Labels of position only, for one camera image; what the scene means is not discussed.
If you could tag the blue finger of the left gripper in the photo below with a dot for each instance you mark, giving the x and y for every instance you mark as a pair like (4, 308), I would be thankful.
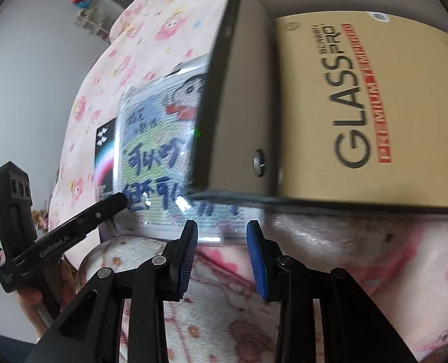
(69, 234)

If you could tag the grey cardboard storage box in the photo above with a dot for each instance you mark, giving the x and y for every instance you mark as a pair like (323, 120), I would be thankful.
(237, 155)

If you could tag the pink cartoon print blanket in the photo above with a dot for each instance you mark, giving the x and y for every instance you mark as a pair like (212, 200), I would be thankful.
(403, 266)

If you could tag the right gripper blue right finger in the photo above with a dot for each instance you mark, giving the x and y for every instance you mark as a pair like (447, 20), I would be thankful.
(263, 254)

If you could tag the cartoon diamond painting sheet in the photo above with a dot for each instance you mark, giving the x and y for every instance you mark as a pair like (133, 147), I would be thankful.
(154, 134)

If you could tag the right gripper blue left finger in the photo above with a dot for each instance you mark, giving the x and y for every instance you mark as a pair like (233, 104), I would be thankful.
(182, 259)

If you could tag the white storage rack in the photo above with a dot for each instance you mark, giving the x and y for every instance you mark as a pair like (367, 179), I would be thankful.
(95, 22)

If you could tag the black holographic card box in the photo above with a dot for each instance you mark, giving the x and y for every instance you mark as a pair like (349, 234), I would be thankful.
(104, 159)

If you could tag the person's left hand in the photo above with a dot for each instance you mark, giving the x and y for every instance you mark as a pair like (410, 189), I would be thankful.
(28, 297)

